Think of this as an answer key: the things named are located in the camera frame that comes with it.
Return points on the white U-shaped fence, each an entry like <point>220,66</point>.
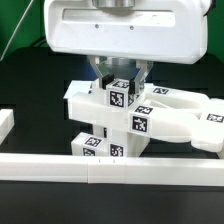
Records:
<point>78,169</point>

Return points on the white chair back frame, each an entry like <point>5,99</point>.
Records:
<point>160,113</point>

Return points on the white chair seat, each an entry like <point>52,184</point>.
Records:
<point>121,144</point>

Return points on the white tagged cube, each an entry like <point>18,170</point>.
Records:
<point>118,95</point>

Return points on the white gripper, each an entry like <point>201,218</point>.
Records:
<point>173,31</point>

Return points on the grey diagonal rod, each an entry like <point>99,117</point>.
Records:
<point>27,9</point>

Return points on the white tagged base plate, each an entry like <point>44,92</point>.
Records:
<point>70,91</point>

